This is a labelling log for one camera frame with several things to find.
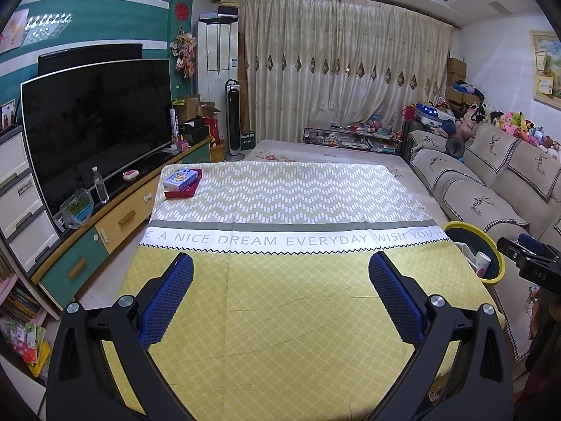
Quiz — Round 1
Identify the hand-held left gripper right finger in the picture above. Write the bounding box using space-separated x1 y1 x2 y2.
366 251 514 421

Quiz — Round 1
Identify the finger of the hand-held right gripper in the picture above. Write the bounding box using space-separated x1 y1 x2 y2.
497 237 533 268
518 234 548 256

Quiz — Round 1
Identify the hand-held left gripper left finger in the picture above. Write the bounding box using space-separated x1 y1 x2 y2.
46 252 196 421

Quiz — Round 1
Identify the white paper cup pink leaf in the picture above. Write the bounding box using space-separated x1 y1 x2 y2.
475 251 494 279

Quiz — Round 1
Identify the yellow-rimmed dark trash bin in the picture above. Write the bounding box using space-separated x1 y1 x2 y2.
442 221 508 283

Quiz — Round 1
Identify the beige sofa with deer covers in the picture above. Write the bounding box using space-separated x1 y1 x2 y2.
405 120 561 362

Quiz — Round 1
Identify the teal yellow television cabinet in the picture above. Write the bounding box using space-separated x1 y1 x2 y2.
31 134 215 312

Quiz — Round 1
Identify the yellow white patterned tablecloth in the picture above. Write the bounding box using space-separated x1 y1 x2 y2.
118 161 505 421

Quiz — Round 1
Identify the red flat box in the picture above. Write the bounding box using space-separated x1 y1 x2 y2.
164 169 203 199

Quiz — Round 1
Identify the blue white box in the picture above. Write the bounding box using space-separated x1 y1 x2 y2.
163 169 200 193

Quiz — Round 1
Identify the pile of plush toys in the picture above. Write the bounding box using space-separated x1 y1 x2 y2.
456 101 561 150

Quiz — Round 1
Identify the clear water bottle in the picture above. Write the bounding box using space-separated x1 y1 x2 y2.
90 166 110 205

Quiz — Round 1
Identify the pile of colourful packets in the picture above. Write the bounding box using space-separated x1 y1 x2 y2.
6 318 51 380

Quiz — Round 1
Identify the bookshelf with books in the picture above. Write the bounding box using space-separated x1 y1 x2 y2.
0 250 49 382

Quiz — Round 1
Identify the blue star-print bag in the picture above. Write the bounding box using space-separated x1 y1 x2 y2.
414 102 454 127

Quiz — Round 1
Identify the cluttered low glass shelf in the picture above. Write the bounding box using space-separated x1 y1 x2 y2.
303 118 406 155

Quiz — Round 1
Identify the white plastic drawer unit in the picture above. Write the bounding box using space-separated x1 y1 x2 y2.
0 125 62 278

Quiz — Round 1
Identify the large curved television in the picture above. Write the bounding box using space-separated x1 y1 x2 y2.
20 58 173 218

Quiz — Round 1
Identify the stack of cardboard boxes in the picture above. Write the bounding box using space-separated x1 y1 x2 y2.
445 56 483 106

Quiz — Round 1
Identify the tower fan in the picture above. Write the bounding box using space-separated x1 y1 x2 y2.
224 79 246 162

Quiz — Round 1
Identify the open cardboard box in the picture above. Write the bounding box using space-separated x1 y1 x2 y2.
175 94 222 121

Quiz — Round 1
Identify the beige embroidered curtain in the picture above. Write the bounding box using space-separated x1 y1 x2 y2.
237 0 454 141

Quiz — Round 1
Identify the white standing air conditioner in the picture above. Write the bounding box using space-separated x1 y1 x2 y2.
196 12 242 150

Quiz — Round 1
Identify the framed wall picture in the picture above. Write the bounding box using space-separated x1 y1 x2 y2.
529 30 561 110

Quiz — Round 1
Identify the photo frame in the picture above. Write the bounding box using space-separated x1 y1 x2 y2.
0 99 19 134

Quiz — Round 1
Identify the artificial flower wall decoration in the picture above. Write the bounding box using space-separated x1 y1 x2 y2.
170 28 198 79

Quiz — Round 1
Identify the crystal wall decoration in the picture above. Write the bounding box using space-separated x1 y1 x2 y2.
22 12 73 47

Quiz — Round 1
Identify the pale wall poster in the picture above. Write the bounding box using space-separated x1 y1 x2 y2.
0 8 31 55

